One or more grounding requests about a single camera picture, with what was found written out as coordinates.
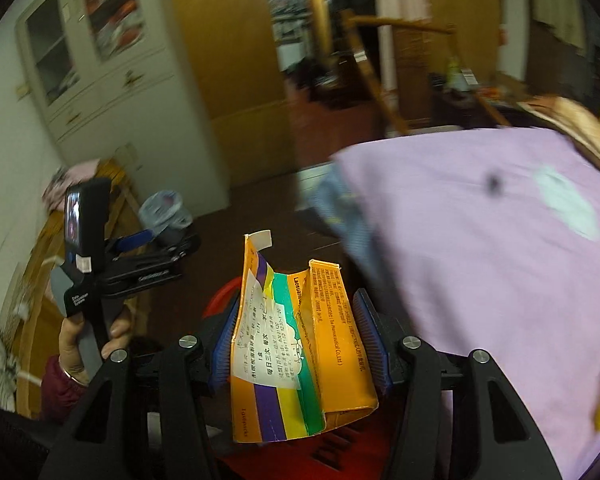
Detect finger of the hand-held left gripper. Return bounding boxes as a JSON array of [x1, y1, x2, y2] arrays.
[[107, 229, 155, 261], [145, 232, 202, 268]]

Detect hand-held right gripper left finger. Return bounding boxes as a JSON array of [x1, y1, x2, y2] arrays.
[[37, 292, 243, 480]]

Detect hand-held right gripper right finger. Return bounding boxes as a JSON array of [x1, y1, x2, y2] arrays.
[[352, 289, 563, 480]]

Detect red plastic basket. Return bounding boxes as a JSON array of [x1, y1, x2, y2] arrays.
[[202, 277, 453, 480]]

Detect orange striped medicine box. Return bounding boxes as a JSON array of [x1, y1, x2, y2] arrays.
[[230, 230, 379, 445]]

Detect white tissue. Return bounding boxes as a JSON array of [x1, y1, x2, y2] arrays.
[[532, 165, 600, 241]]

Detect person's left forearm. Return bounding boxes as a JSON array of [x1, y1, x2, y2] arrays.
[[41, 355, 88, 423]]

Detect person's left hand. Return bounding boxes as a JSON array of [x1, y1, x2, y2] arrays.
[[57, 306, 133, 387]]

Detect bin with white plastic bag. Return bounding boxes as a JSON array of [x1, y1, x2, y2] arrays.
[[139, 190, 195, 243]]

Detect pink cloth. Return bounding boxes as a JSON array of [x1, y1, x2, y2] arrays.
[[42, 159, 103, 211]]

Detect wooden bench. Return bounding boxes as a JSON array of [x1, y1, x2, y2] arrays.
[[10, 160, 151, 421]]

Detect purple tablecloth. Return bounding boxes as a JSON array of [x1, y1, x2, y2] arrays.
[[330, 127, 600, 471]]

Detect blue checked cloth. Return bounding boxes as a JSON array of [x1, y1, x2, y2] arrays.
[[300, 162, 376, 281]]

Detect white glass-door cabinet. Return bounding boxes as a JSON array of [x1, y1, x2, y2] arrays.
[[15, 0, 231, 211]]

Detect light wooden door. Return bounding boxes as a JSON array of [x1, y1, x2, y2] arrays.
[[165, 0, 301, 186]]

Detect cluttered side table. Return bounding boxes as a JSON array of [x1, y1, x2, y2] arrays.
[[430, 55, 531, 128]]

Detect wooden chair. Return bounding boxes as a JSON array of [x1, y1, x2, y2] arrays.
[[340, 10, 511, 136]]

